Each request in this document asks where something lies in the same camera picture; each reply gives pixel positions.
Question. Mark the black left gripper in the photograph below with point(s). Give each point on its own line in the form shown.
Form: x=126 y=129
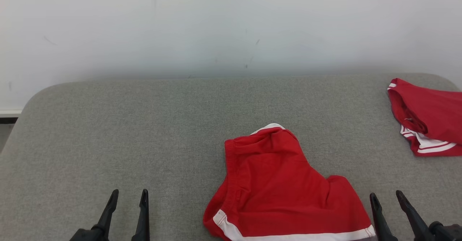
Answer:
x=88 y=235

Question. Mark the black white wall baseboard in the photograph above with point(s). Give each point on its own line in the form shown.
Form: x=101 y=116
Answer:
x=10 y=116

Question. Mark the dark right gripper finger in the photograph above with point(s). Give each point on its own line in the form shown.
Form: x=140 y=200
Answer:
x=380 y=223
x=415 y=219

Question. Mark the red white basketball jersey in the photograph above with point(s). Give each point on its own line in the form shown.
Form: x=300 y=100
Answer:
x=436 y=111

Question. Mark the red shorts with white trim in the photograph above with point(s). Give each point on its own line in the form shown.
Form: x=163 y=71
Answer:
x=274 y=183

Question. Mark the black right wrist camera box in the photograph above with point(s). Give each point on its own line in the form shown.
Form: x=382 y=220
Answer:
x=447 y=233

